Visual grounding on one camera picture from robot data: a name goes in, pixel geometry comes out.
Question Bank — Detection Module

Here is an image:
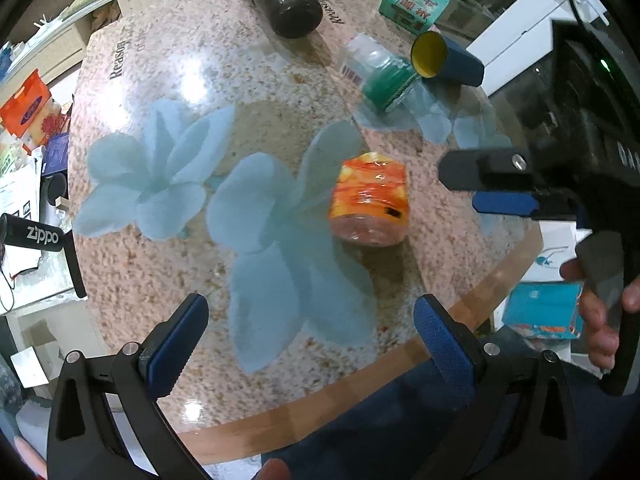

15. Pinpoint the orange plastic bag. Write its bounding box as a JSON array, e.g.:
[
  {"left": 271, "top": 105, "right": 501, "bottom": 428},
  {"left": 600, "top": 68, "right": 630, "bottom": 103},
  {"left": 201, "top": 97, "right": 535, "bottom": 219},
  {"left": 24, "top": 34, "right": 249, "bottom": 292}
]
[{"left": 0, "top": 70, "right": 51, "bottom": 138}]

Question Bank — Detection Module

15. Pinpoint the teal tissue box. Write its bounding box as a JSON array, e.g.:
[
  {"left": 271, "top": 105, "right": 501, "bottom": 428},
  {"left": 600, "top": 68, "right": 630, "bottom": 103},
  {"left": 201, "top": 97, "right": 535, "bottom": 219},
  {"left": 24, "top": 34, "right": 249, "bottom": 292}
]
[{"left": 378, "top": 0, "right": 450, "bottom": 35}]

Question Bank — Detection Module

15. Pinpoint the black zippo box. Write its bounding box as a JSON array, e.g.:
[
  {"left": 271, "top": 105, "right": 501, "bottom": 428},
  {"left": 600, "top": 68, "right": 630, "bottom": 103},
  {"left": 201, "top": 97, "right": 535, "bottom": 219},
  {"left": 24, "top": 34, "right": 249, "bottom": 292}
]
[{"left": 1, "top": 214, "right": 72, "bottom": 252}]

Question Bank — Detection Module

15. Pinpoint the teal and orange box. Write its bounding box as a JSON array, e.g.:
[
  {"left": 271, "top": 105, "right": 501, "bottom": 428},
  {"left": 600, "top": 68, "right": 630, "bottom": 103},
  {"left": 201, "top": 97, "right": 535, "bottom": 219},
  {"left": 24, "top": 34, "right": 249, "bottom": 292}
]
[{"left": 502, "top": 282, "right": 582, "bottom": 340}]

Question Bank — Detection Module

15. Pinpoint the blue cup with yellow interior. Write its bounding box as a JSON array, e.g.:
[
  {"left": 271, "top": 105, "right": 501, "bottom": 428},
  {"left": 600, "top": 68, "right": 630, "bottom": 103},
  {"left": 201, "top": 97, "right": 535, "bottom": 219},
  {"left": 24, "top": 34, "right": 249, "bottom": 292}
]
[{"left": 410, "top": 30, "right": 485, "bottom": 88}]

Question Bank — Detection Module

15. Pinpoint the right hand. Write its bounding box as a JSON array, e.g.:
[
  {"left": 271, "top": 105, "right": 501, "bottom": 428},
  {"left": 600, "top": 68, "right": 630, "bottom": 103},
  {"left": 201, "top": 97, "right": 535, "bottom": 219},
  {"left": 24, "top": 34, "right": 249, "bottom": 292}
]
[{"left": 579, "top": 278, "right": 640, "bottom": 370}]

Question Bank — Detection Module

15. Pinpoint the low wooden cabinet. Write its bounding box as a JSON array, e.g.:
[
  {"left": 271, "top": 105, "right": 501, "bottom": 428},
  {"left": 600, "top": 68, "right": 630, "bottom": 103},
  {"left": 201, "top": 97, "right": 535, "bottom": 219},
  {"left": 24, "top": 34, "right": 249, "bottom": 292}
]
[{"left": 1, "top": 0, "right": 162, "bottom": 103}]

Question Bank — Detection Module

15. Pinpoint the clear bottle with green label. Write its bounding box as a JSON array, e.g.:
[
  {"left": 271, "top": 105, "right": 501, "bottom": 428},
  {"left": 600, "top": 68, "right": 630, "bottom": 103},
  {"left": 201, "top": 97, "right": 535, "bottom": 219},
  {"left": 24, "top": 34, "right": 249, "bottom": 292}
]
[{"left": 337, "top": 34, "right": 419, "bottom": 114}]

